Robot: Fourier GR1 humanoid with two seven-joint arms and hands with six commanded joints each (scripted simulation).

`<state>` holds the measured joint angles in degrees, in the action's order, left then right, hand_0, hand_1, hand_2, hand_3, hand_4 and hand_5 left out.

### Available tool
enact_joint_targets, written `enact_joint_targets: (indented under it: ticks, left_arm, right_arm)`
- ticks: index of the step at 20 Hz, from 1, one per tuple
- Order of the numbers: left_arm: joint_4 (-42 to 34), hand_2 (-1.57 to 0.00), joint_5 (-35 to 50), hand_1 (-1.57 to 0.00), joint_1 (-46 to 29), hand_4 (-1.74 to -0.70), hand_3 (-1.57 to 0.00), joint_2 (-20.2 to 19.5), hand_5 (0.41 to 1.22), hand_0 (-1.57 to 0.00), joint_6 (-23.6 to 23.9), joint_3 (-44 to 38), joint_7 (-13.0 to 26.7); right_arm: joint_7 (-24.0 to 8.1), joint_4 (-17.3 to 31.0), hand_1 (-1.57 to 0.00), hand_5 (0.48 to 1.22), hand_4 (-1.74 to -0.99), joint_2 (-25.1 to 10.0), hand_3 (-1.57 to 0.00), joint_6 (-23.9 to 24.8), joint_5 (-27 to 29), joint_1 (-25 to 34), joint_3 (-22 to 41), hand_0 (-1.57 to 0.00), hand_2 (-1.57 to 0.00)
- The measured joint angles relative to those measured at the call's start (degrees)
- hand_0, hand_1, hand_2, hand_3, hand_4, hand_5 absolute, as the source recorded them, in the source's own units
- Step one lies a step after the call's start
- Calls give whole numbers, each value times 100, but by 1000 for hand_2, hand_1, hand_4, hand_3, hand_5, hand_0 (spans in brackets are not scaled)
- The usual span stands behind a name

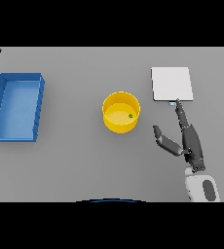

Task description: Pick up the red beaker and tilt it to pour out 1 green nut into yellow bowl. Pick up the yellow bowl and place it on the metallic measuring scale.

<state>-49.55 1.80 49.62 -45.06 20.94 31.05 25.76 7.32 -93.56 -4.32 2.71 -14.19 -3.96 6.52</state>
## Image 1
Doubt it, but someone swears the blue tray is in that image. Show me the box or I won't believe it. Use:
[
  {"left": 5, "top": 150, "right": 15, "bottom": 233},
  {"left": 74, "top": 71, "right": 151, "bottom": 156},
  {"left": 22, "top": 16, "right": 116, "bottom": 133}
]
[{"left": 0, "top": 72, "right": 46, "bottom": 143}]

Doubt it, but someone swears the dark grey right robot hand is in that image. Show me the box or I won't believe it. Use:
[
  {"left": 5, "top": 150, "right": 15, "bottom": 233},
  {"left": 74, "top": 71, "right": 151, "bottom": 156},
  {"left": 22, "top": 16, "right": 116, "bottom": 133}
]
[{"left": 152, "top": 98, "right": 206, "bottom": 173}]

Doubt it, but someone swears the yellow bowl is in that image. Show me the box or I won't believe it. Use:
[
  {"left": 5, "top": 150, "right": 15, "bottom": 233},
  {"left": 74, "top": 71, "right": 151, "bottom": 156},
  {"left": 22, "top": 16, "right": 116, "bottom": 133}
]
[{"left": 101, "top": 90, "right": 141, "bottom": 134}]

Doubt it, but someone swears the pale square measuring scale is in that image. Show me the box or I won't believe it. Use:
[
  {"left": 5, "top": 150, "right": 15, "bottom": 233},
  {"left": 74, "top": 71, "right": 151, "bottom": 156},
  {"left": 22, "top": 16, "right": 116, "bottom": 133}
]
[{"left": 150, "top": 66, "right": 195, "bottom": 107}]

